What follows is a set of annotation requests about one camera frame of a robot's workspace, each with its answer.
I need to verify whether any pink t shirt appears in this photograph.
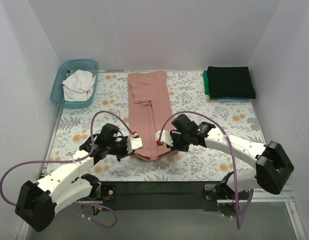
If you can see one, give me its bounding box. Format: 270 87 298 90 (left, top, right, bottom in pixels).
127 71 173 162

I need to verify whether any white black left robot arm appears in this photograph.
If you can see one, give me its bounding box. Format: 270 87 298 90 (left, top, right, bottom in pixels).
14 123 133 232

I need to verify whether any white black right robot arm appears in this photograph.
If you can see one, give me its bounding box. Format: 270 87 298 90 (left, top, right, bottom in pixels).
168 114 295 199

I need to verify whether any floral table mat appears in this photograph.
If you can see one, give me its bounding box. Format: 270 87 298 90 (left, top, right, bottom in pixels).
42 71 264 181

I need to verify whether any green folded t shirt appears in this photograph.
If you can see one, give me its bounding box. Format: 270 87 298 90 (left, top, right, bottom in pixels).
202 70 210 96

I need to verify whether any blue folded t shirt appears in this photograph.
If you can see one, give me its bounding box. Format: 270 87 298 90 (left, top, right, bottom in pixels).
209 95 249 100

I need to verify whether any white t shirt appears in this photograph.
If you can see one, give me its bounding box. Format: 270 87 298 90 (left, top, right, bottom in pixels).
62 69 96 102

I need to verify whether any black folded t shirt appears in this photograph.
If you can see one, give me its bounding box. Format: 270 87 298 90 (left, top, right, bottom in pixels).
205 66 256 99

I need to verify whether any teal plastic basket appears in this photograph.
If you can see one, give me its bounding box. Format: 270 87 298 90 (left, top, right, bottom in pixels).
50 59 99 109

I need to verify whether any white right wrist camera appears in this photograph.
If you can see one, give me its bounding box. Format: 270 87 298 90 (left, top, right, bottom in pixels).
155 130 173 148

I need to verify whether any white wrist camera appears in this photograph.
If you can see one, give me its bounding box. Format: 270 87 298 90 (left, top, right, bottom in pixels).
155 130 173 148
127 131 143 154

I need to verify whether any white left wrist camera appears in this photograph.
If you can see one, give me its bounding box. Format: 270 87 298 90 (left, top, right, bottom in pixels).
127 131 143 154

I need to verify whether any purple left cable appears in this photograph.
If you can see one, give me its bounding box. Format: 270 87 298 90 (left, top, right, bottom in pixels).
0 110 139 229

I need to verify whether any purple cable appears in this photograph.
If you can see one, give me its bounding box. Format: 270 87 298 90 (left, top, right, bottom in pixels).
155 111 254 230
0 110 139 229

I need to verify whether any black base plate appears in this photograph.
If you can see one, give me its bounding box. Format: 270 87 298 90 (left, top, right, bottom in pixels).
80 181 235 216

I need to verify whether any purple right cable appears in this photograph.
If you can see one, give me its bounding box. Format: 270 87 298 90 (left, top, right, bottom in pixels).
155 111 254 230

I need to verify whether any aluminium frame rail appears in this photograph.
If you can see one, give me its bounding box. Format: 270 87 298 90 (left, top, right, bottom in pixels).
17 186 307 240

